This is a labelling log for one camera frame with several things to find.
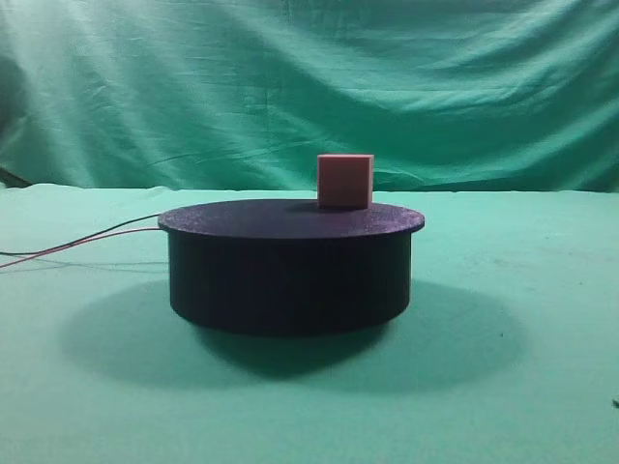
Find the pink cube block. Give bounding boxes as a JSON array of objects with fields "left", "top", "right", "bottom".
[{"left": 317, "top": 154, "right": 374, "bottom": 210}]

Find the green table cloth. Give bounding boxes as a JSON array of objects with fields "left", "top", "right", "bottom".
[{"left": 1, "top": 191, "right": 618, "bottom": 463}]

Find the red wire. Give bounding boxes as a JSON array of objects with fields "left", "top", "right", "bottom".
[{"left": 0, "top": 225, "right": 161, "bottom": 271}]

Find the black wire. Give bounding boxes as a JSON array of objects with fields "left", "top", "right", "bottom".
[{"left": 0, "top": 213, "right": 163, "bottom": 257}]

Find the green backdrop cloth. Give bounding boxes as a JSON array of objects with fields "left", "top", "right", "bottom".
[{"left": 1, "top": 1, "right": 618, "bottom": 192}]

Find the black round turntable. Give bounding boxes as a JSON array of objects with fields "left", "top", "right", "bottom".
[{"left": 158, "top": 198, "right": 425, "bottom": 336}]

